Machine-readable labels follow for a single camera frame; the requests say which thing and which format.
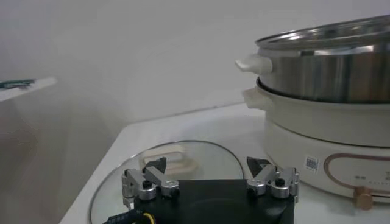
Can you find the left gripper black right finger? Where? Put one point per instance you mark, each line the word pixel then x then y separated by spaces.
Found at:
pixel 268 179

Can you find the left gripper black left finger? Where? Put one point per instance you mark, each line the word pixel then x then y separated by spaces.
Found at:
pixel 155 179

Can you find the perforated steel steamer basket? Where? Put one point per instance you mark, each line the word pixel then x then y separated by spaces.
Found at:
pixel 320 76

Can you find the white electric cooking pot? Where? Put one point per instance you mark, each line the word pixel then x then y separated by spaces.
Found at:
pixel 304 128

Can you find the white side table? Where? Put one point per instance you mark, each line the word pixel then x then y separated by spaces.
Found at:
pixel 36 86

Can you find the green circuit board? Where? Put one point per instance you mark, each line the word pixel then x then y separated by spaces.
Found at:
pixel 15 83

